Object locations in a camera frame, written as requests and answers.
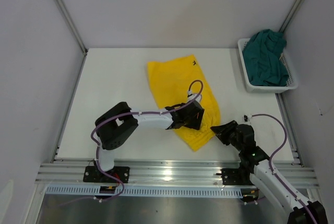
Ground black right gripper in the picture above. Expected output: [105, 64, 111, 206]
[210, 120, 243, 152]

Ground yellow shorts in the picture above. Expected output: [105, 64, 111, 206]
[147, 55, 221, 151]

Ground green shorts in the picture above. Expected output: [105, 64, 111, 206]
[242, 29, 289, 87]

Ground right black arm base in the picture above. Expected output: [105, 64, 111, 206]
[216, 168, 253, 186]

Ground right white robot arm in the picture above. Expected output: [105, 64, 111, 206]
[211, 121, 328, 223]

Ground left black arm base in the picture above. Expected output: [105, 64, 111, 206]
[82, 166, 130, 183]

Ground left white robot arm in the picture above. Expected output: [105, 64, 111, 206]
[91, 100, 205, 182]

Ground white perforated plastic basket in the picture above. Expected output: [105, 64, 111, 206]
[237, 38, 300, 94]

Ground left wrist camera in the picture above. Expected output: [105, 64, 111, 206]
[187, 90, 202, 103]

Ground slotted white cable duct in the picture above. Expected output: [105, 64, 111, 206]
[45, 184, 256, 198]

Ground aluminium front rail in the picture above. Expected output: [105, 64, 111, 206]
[35, 160, 319, 189]

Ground right aluminium corner post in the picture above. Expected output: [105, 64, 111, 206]
[279, 0, 305, 34]

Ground aluminium corner post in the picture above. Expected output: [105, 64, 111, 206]
[279, 0, 305, 34]
[54, 0, 88, 55]

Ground left aluminium corner post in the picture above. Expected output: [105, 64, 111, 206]
[54, 0, 88, 55]

